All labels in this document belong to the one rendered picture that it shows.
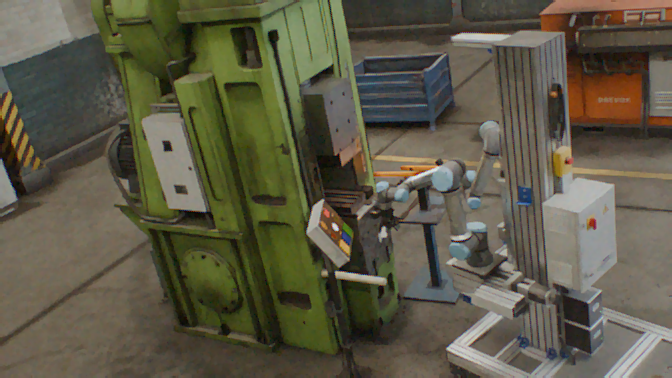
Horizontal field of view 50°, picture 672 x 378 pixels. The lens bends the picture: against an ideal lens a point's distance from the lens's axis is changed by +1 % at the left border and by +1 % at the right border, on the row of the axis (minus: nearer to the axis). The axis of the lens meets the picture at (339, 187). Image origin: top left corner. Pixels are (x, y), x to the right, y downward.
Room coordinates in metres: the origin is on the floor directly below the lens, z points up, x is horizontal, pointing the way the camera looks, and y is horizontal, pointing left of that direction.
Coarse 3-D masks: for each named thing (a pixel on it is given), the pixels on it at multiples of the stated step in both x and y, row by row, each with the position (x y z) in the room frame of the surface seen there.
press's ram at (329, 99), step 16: (320, 80) 4.35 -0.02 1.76; (336, 80) 4.27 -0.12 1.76; (304, 96) 4.12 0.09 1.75; (320, 96) 4.05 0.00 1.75; (336, 96) 4.16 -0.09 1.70; (320, 112) 4.07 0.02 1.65; (336, 112) 4.13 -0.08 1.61; (352, 112) 4.28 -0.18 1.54; (320, 128) 4.08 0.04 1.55; (336, 128) 4.11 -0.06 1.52; (352, 128) 4.25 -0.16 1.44; (320, 144) 4.10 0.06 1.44; (336, 144) 4.07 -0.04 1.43
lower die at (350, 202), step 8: (336, 192) 4.32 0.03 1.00; (344, 192) 4.30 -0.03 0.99; (352, 192) 4.28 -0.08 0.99; (360, 192) 4.25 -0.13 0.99; (328, 200) 4.24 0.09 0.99; (336, 200) 4.22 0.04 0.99; (344, 200) 4.19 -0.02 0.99; (352, 200) 4.16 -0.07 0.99; (360, 200) 4.19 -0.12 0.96; (336, 208) 4.15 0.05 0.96; (344, 208) 4.11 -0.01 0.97; (352, 208) 4.10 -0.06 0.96
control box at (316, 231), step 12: (324, 204) 3.77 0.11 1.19; (312, 216) 3.68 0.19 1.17; (324, 216) 3.65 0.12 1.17; (336, 216) 3.77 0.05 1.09; (312, 228) 3.50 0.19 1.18; (324, 228) 3.53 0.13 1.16; (312, 240) 3.50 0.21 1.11; (324, 240) 3.48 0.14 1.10; (336, 240) 3.53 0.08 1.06; (336, 252) 3.48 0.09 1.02; (336, 264) 3.48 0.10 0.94
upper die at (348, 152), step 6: (354, 144) 4.24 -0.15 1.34; (342, 150) 4.12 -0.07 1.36; (348, 150) 4.17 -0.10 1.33; (354, 150) 4.23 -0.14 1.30; (318, 156) 4.18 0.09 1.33; (324, 156) 4.15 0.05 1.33; (330, 156) 4.13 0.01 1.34; (336, 156) 4.10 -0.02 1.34; (342, 156) 4.11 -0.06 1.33; (348, 156) 4.16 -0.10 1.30; (318, 162) 4.18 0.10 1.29; (324, 162) 4.16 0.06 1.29; (330, 162) 4.13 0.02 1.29; (336, 162) 4.11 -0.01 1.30; (342, 162) 4.10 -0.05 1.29
